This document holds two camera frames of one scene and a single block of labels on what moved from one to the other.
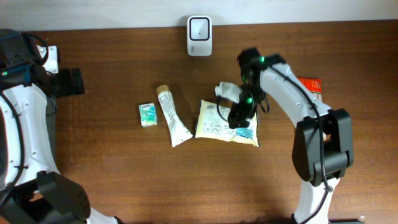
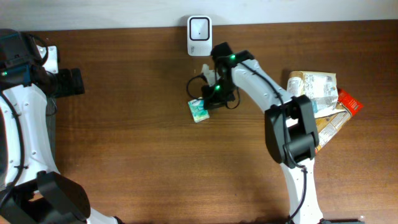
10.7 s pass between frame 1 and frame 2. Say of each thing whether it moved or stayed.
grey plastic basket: stayed
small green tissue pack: moved
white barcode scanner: stayed
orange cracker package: moved
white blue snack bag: moved
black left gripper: stayed
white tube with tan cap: moved
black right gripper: moved
